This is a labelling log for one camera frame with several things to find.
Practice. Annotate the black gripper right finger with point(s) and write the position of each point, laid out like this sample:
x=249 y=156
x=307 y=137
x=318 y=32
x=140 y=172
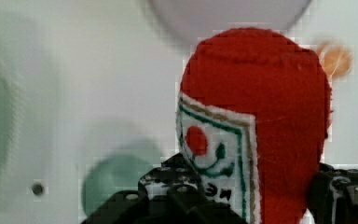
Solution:
x=334 y=196

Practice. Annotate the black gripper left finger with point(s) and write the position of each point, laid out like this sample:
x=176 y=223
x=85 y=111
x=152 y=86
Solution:
x=169 y=194

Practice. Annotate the green measuring cup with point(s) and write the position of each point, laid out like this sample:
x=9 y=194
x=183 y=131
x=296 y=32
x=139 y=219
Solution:
x=111 y=175

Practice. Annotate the red plush ketchup bottle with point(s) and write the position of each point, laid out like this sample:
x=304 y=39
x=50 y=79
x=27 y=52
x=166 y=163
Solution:
x=252 y=117

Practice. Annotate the orange slice toy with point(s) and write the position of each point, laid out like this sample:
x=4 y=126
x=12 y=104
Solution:
x=336 y=60

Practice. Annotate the grey round plate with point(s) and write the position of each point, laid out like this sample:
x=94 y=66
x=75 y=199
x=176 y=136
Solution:
x=192 y=20

